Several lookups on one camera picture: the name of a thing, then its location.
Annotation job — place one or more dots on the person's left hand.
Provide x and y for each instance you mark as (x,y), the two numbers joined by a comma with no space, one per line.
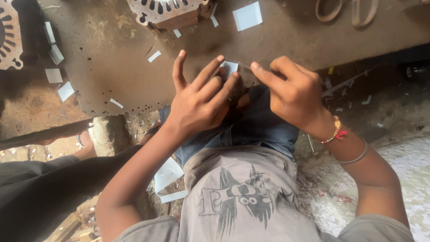
(198,104)

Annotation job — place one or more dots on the person's right hand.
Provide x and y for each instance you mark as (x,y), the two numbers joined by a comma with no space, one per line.
(297,97)

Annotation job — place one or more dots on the white insulation paper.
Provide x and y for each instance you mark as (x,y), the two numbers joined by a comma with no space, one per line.
(231,67)

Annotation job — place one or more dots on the scattered paper scraps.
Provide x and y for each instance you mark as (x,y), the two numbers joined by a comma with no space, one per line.
(346,84)

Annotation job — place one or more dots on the blue denim jeans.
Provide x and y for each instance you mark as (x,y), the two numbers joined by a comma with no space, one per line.
(258,131)

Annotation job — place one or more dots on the white paper strip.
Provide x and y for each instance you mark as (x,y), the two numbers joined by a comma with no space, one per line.
(154,56)
(214,18)
(116,103)

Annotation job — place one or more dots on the small white paper piece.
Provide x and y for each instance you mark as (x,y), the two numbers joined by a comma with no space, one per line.
(177,33)

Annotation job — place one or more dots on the creased white paper sheet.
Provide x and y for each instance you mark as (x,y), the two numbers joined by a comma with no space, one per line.
(168,174)

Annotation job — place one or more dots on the thin silver bangle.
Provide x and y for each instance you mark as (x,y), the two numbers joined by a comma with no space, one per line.
(356,158)

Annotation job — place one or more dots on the grey stone block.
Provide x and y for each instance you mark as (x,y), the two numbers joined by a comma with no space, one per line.
(109,134)

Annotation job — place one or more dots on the large white paper sheet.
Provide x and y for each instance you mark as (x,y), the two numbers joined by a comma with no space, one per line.
(247,16)

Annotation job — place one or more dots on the long white paper offcut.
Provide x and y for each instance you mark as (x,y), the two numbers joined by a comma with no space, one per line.
(174,196)

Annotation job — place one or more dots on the rusty square motor stator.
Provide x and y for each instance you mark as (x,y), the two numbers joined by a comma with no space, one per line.
(10,37)
(168,11)

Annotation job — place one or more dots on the grey printed t-shirt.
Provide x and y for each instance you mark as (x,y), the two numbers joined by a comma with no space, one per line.
(248,198)

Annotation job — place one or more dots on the heap of wooden debris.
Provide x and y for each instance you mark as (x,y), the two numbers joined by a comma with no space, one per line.
(79,221)

